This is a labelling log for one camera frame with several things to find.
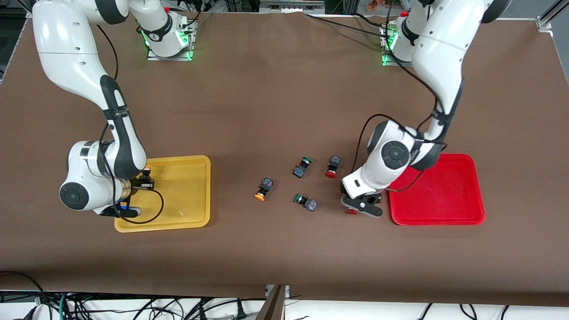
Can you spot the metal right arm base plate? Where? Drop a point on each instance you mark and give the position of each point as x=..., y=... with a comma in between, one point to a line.
x=169, y=58

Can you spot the aluminium frame profile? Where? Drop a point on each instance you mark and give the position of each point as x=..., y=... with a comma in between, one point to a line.
x=549, y=20

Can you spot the grey metal frame box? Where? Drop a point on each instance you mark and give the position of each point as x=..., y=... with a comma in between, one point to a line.
x=289, y=6

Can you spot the table cover sheet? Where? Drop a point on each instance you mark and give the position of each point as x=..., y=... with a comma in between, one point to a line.
x=284, y=98

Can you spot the red plastic tray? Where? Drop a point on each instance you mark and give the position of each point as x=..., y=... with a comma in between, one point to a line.
x=453, y=195

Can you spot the yellow plastic tray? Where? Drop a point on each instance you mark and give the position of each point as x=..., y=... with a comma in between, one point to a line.
x=186, y=195

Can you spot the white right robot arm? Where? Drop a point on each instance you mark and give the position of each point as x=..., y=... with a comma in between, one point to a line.
x=66, y=44

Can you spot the small metal bracket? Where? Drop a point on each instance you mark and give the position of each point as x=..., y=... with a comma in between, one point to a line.
x=284, y=291

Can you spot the green push button switch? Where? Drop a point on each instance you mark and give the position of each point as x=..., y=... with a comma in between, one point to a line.
x=300, y=170
x=310, y=204

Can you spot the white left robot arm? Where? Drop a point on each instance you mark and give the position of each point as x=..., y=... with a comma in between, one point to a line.
x=440, y=53

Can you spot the orange push button switch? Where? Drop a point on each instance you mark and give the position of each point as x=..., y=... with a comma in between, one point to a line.
x=146, y=169
x=266, y=183

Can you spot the black power plug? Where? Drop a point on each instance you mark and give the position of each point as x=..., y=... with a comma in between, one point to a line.
x=241, y=311

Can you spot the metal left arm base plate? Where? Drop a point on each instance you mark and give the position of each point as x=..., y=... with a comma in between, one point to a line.
x=395, y=63

